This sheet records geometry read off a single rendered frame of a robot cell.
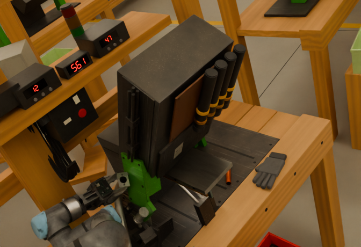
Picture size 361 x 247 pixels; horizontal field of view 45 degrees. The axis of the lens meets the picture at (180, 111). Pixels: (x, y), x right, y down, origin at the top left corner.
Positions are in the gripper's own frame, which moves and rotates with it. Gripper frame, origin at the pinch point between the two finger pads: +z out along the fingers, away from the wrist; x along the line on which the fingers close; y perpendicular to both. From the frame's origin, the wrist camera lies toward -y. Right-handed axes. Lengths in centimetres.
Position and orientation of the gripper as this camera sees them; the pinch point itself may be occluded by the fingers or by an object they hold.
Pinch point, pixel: (122, 181)
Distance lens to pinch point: 163.4
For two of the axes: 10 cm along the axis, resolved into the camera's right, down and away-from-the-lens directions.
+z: 7.1, -3.5, 6.1
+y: 4.1, -4.9, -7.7
